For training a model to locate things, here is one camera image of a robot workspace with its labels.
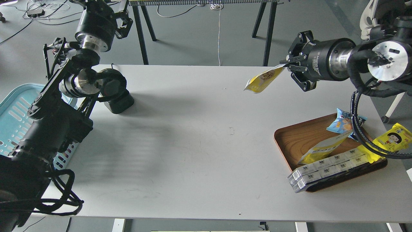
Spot brown wooden tray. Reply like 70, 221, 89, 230
274, 113, 388, 193

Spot blue snack bag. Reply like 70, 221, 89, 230
326, 108, 358, 141

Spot floor cables and adapter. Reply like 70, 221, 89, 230
0, 0, 85, 45

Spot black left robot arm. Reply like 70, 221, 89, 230
1, 0, 134, 232

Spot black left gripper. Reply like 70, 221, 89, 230
69, 0, 133, 52

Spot white boxed snack pack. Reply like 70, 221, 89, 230
287, 149, 369, 193

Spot yellow white snack pouch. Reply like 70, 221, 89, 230
244, 64, 286, 94

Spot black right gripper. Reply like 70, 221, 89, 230
279, 30, 356, 92

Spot black trestle table legs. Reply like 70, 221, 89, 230
131, 1, 279, 66

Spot white hanging cable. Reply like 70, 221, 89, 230
211, 3, 224, 66

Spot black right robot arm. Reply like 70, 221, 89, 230
280, 15, 412, 98

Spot black barcode scanner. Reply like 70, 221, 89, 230
97, 68, 135, 114

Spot light blue plastic basket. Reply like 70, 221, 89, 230
0, 83, 78, 170

